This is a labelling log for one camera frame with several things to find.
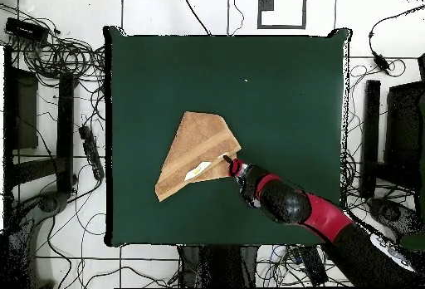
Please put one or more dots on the orange terry towel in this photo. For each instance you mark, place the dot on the orange terry towel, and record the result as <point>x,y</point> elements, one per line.
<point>199,136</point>

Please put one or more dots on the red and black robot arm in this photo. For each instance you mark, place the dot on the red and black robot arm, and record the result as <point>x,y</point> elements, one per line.
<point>285,202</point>

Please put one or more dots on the dark green table cloth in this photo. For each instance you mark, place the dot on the dark green table cloth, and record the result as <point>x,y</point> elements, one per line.
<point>282,103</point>

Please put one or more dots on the black box under table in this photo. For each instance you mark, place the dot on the black box under table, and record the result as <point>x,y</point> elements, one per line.
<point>219,265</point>

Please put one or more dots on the black power strip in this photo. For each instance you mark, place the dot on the black power strip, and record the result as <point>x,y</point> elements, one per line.
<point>313,265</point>
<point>91,151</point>

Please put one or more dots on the black upright stand bar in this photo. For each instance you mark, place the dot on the black upright stand bar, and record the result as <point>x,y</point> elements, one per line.
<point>65,129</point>
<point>371,136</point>

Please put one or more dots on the dark grey wheeled base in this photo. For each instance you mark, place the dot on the dark grey wheeled base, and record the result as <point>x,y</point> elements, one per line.
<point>391,214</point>
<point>49,202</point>

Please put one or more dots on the black power brick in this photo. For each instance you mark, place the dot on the black power brick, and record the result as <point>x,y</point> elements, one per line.
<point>26,30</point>

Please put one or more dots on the grey square floor frame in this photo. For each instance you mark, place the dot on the grey square floor frame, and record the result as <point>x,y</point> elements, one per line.
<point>282,27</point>

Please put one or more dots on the black stand frame panel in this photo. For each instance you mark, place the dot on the black stand frame panel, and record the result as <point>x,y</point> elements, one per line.
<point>403,129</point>
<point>10,119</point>

